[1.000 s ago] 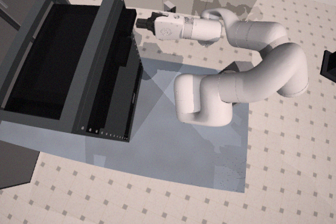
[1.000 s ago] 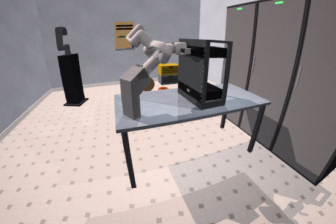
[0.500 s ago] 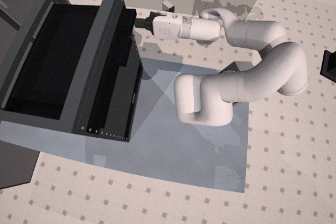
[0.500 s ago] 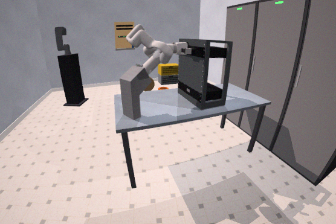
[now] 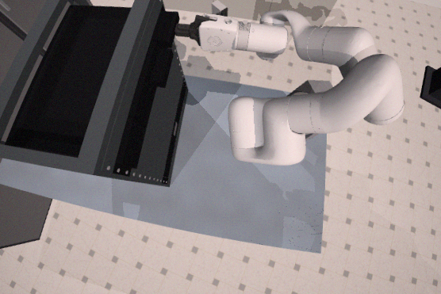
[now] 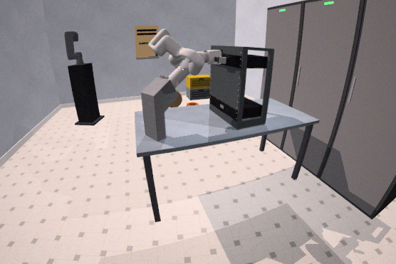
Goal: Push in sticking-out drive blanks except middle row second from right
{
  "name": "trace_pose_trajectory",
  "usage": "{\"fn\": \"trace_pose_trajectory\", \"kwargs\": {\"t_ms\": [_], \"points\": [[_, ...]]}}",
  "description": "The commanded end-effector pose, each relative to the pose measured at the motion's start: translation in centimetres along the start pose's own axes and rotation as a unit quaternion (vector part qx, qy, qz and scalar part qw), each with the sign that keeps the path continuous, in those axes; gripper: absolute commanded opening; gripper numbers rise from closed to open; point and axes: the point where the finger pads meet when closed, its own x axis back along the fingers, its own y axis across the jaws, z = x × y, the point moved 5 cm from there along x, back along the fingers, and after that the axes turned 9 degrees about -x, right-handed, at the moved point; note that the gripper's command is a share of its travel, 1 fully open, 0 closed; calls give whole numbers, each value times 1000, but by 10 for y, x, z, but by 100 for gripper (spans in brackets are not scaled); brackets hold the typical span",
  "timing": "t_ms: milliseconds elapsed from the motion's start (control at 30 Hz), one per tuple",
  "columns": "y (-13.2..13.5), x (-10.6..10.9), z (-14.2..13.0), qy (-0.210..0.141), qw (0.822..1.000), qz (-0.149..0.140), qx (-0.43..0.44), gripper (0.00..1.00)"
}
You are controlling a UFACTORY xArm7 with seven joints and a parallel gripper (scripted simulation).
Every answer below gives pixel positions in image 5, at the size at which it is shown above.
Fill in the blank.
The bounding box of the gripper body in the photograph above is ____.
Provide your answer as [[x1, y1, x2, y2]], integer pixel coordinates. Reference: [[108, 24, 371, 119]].
[[198, 14, 240, 52]]

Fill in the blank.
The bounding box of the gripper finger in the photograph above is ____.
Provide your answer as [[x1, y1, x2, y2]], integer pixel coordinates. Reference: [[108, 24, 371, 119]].
[[175, 33, 201, 46], [174, 15, 217, 35]]

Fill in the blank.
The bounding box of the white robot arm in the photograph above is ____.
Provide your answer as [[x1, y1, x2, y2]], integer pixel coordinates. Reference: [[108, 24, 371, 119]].
[[228, 10, 405, 166]]

